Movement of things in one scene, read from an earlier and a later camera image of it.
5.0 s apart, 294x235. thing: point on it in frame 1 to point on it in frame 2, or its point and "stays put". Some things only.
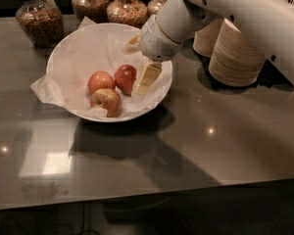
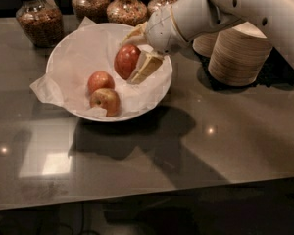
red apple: (100, 79) stays put
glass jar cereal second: (91, 2) stays put
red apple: (124, 76) to (125, 60)
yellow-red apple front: (106, 98) stays put
